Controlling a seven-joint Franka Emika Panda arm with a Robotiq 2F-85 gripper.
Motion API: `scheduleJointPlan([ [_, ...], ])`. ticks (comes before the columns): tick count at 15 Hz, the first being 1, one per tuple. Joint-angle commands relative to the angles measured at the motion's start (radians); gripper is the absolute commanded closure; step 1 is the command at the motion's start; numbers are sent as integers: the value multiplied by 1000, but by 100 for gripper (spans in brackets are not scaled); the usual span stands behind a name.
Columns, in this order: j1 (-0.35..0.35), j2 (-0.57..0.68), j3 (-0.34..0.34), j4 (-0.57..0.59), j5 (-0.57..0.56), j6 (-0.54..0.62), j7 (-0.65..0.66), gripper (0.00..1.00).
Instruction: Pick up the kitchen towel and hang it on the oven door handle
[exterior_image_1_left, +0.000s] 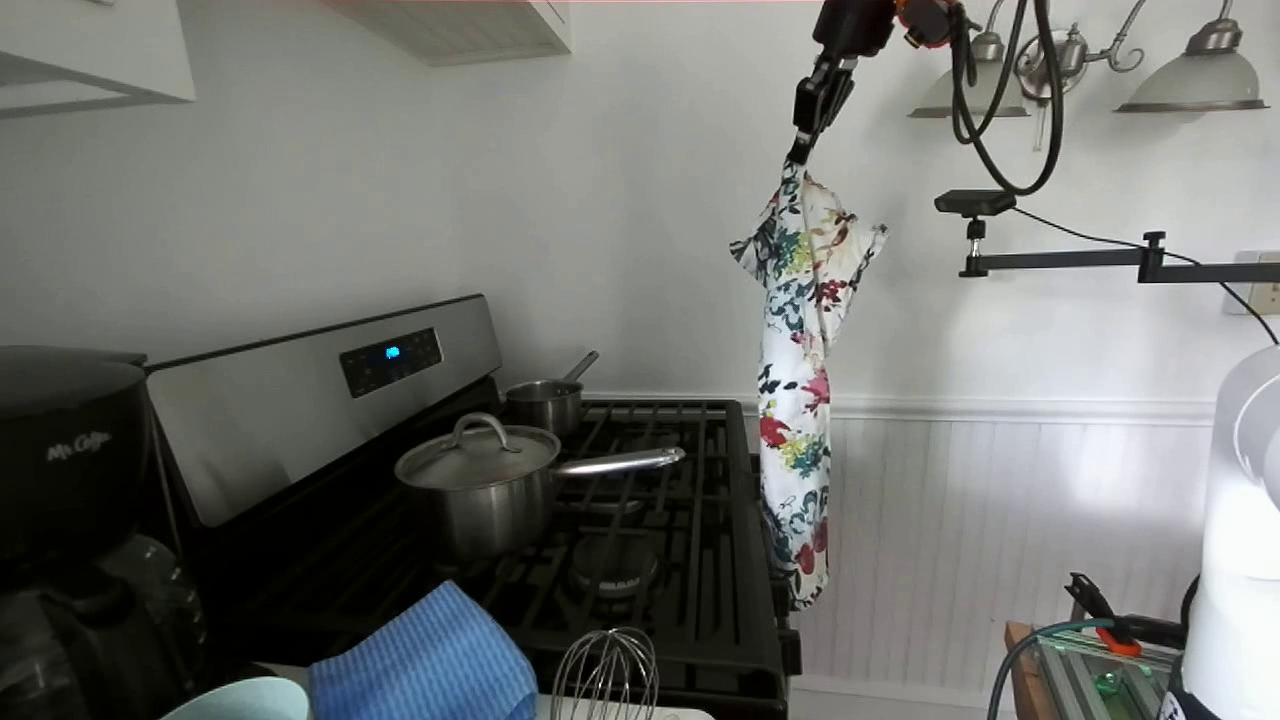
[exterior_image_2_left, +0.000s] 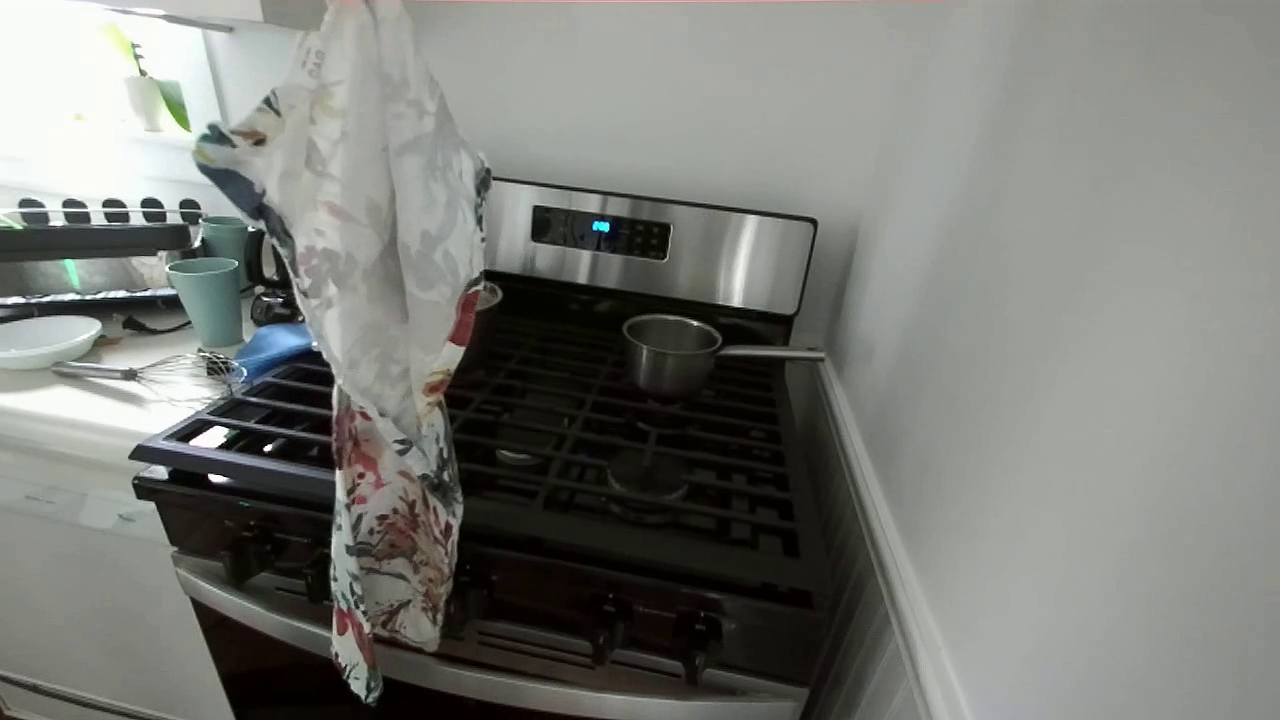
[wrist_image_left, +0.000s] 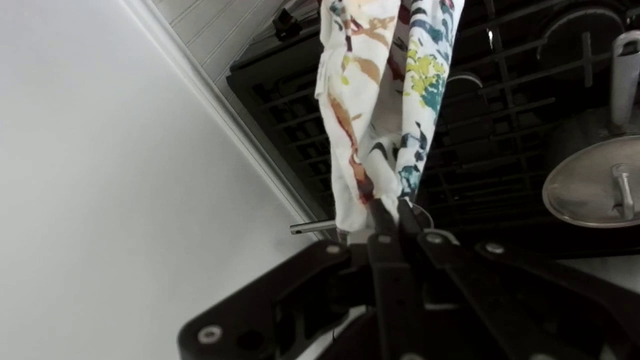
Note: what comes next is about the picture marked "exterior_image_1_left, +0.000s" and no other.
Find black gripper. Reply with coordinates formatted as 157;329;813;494
784;0;901;174

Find floral kitchen towel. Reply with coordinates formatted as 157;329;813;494
727;161;893;620

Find frosted glass lamp shade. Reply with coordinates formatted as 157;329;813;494
907;59;1030;126
1117;0;1269;116

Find metal light fixture arms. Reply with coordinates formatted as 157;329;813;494
968;0;1150;82

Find white cabinet above stove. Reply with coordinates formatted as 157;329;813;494
322;0;576;74

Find small steel saucepan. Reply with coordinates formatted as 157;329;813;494
499;350;602;440

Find black steel gas stove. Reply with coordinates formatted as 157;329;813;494
141;291;805;720

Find large steel pot with lid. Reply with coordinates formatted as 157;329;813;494
390;408;693;566

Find wooden side table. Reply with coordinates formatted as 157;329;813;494
1000;618;1190;720

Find white tray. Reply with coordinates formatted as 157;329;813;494
532;688;719;720

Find green glass board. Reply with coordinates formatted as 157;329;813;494
1036;620;1188;720

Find blue cloth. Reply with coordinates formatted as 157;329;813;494
305;578;542;720

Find pale teal bowl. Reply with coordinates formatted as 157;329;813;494
159;673;319;720

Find black coffee maker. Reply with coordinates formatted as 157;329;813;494
0;344;212;720

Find wrist camera with orange mount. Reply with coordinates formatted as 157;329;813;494
888;0;968;51

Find black camera on boom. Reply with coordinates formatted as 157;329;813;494
933;189;1020;245

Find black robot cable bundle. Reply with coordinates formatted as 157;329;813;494
945;0;1073;200

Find black tool with orange handle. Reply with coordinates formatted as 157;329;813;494
1063;572;1190;660

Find wire whisk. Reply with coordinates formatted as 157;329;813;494
547;623;666;720

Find white wall cabinet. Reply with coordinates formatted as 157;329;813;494
0;0;200;120

